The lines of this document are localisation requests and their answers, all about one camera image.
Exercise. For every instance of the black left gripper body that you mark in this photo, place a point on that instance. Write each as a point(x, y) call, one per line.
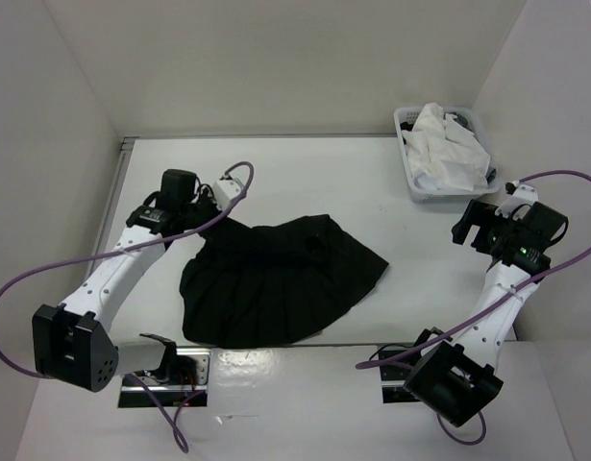
point(183, 206)

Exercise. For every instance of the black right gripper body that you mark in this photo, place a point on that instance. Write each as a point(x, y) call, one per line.
point(493, 226)

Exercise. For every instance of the black pleated skirt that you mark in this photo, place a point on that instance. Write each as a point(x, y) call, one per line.
point(270, 286)

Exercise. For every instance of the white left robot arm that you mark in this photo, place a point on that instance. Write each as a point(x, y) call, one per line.
point(71, 340)

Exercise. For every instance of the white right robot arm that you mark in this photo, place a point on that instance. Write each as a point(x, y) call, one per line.
point(456, 377)

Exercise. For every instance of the white crumpled skirt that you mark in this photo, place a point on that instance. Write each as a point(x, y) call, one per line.
point(444, 155)

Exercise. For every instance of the white plastic basket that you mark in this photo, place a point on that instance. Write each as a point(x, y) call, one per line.
point(419, 195)

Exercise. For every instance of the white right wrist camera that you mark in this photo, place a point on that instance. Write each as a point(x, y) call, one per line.
point(518, 194)

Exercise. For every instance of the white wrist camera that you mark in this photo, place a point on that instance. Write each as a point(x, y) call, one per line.
point(225, 191)
point(518, 194)

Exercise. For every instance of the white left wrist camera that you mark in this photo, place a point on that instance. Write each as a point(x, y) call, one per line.
point(225, 191)

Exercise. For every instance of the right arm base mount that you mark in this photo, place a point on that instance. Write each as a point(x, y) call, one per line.
point(393, 377)

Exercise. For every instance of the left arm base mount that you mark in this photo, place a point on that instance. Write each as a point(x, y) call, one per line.
point(187, 384)

